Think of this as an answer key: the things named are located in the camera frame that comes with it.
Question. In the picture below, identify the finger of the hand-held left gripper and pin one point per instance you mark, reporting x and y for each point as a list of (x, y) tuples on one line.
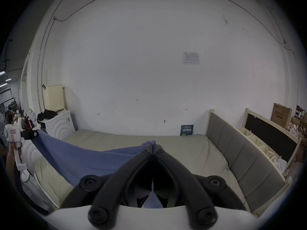
[(32, 134)]

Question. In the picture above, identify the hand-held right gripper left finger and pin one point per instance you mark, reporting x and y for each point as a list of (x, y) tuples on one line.
[(124, 176)]

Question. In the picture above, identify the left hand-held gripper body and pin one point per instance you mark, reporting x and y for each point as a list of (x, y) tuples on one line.
[(13, 133)]

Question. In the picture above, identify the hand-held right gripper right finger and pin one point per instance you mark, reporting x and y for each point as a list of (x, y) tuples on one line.
[(182, 176)]

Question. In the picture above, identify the blue garment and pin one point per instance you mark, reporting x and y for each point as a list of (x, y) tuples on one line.
[(79, 157)]

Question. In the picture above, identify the person's left forearm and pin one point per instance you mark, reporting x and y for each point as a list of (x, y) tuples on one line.
[(10, 169)]

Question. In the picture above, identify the person's left hand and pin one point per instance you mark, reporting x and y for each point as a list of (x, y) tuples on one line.
[(13, 150)]

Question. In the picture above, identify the white washing machine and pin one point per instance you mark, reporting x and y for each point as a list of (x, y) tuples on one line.
[(60, 126), (28, 152)]

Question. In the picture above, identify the black cloth bundle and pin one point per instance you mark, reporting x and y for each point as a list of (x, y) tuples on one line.
[(46, 115)]

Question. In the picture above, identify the bed with beige sheet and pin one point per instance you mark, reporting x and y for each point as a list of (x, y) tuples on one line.
[(179, 147)]

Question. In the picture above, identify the beige perforated laundry basket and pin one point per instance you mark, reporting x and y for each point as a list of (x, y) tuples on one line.
[(54, 98)]

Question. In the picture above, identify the dark blue sign card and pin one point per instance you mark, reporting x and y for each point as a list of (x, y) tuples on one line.
[(187, 130)]

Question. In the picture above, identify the grey padded headboard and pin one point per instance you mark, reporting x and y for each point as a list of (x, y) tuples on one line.
[(239, 152)]

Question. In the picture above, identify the white woven basket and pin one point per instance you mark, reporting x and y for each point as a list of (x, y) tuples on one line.
[(257, 141), (244, 132), (268, 152)]

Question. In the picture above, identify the brown cardboard carton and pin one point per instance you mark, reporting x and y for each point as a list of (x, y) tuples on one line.
[(280, 115)]

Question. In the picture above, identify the paper notice sheet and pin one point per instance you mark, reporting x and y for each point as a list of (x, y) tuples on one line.
[(191, 58)]

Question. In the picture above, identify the wooden frame with black panel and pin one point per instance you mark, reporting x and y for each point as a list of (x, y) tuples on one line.
[(271, 130)]

